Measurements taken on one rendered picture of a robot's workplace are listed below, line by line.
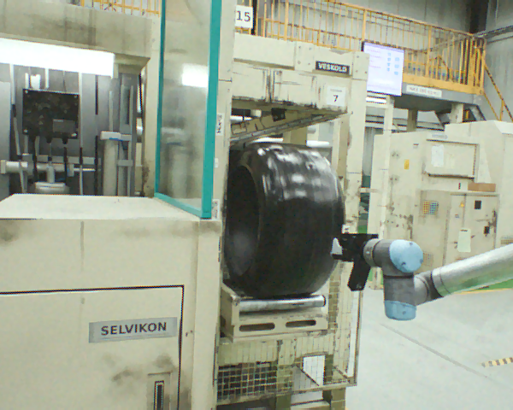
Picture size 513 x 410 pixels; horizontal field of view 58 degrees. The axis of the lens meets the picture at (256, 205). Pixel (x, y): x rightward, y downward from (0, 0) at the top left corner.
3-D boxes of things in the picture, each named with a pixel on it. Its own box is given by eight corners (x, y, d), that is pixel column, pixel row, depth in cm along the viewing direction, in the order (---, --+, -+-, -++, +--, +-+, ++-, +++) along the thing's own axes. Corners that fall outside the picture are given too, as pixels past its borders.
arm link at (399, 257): (400, 278, 108) (398, 241, 108) (372, 272, 118) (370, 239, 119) (427, 274, 111) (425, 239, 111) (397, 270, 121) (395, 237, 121)
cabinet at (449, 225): (441, 293, 563) (450, 190, 554) (407, 281, 616) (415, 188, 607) (492, 289, 602) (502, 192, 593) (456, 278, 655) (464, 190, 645)
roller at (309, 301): (230, 310, 159) (234, 314, 155) (231, 297, 159) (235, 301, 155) (320, 304, 172) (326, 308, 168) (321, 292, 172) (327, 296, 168)
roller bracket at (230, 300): (231, 326, 151) (232, 296, 150) (200, 294, 188) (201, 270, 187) (240, 325, 152) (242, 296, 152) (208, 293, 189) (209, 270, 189)
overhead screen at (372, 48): (360, 90, 523) (363, 40, 519) (357, 90, 527) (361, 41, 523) (401, 96, 548) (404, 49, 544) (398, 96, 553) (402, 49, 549)
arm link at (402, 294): (428, 314, 117) (427, 271, 117) (407, 323, 109) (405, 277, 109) (400, 311, 123) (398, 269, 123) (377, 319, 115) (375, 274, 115)
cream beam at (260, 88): (215, 97, 180) (216, 59, 179) (199, 104, 204) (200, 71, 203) (349, 112, 203) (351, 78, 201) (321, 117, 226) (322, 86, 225)
